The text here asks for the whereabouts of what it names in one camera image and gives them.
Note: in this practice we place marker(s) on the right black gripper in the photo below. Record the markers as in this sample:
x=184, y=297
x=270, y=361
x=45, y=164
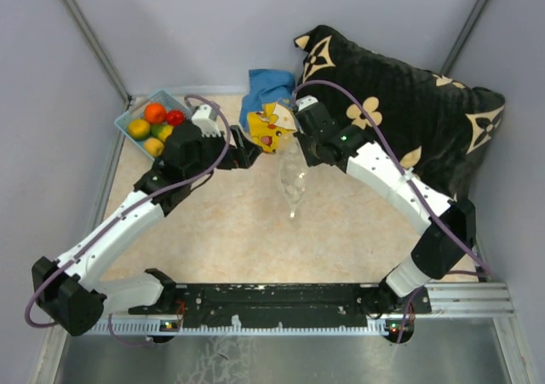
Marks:
x=310, y=160

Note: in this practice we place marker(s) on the orange toy fruit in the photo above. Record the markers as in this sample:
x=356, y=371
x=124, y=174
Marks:
x=155, y=113

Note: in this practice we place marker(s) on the metal corner post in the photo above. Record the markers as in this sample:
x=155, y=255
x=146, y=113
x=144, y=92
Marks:
x=462, y=38
x=97, y=48

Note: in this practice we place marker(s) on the green orange toy mango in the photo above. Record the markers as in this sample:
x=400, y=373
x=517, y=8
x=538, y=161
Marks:
x=161, y=131

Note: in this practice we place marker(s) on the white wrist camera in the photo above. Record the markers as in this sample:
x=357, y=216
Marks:
x=204, y=117
x=305, y=102

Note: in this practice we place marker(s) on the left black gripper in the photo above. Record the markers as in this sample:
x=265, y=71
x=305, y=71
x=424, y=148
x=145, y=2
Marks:
x=240, y=157

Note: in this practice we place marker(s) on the aluminium frame rail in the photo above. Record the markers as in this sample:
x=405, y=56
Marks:
x=442, y=300

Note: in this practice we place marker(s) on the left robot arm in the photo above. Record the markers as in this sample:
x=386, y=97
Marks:
x=70, y=289

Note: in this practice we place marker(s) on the black floral pillow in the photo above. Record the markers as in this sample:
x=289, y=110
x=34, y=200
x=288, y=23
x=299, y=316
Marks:
x=434, y=124

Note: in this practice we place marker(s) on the yellow green toy citrus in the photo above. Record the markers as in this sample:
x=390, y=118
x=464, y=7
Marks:
x=139, y=129

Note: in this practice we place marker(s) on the blue plastic basket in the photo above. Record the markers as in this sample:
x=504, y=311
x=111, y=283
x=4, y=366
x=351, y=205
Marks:
x=137, y=111

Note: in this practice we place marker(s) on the blue yellow pikachu cloth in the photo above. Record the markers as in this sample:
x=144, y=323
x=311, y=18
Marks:
x=266, y=113

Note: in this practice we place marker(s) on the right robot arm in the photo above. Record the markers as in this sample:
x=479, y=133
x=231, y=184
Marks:
x=446, y=228

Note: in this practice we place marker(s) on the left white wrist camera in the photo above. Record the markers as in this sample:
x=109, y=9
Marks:
x=204, y=117

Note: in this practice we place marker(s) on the yellow toy lemon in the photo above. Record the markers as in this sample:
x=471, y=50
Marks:
x=153, y=146

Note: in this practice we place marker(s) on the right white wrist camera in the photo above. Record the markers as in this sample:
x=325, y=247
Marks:
x=305, y=102

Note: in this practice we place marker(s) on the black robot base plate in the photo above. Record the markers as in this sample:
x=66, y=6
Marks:
x=265, y=306

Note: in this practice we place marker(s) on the right metal corner post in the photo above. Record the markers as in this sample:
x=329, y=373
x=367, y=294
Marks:
x=462, y=38

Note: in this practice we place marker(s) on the left metal corner post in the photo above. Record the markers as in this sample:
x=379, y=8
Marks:
x=97, y=48

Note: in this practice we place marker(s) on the clear dotted zip top bag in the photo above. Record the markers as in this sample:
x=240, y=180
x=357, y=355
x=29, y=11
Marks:
x=292, y=173

